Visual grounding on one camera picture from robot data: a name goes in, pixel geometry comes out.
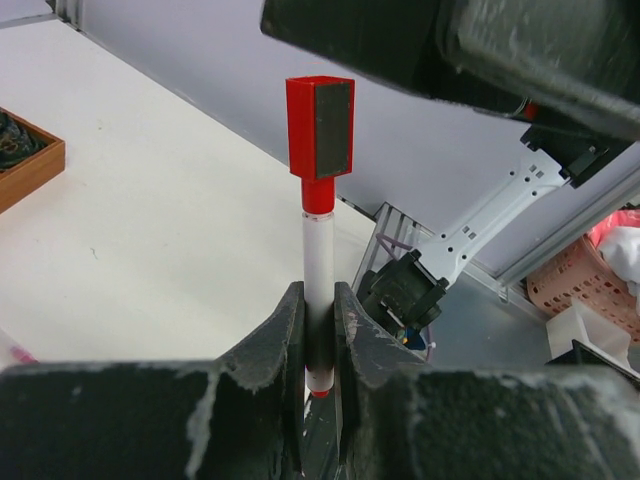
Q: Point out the wooden compartment tray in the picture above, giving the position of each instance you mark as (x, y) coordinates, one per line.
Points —
(30, 157)

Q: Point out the white plastic box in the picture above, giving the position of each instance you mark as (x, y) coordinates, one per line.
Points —
(581, 336)

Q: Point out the thin white pen red end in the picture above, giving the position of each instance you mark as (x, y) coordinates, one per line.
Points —
(318, 271)

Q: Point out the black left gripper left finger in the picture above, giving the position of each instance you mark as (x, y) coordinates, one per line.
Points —
(238, 416)

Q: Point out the small red pen cap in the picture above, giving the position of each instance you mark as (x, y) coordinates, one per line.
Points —
(320, 126)

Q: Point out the pink perforated basket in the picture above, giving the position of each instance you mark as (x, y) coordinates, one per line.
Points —
(600, 269)

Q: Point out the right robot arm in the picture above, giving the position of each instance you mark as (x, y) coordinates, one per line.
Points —
(553, 157)

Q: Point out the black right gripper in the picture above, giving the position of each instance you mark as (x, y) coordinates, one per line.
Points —
(576, 61)

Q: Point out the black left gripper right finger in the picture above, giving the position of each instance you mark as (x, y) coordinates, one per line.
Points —
(398, 418)

